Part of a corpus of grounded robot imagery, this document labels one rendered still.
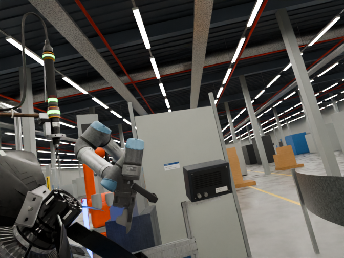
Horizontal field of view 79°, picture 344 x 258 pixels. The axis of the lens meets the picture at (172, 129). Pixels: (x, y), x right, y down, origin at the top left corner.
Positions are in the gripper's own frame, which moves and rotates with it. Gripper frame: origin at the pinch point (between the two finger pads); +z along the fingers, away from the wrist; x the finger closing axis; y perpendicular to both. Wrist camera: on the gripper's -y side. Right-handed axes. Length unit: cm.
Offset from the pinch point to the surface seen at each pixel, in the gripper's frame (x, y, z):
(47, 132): 5.6, 34.7, -33.3
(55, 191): 15.2, 24.0, -13.1
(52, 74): 4, 39, -57
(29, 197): 19.4, 29.0, -11.4
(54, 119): 4, 34, -39
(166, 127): -179, -24, -88
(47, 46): 5, 43, -69
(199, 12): -287, -82, -386
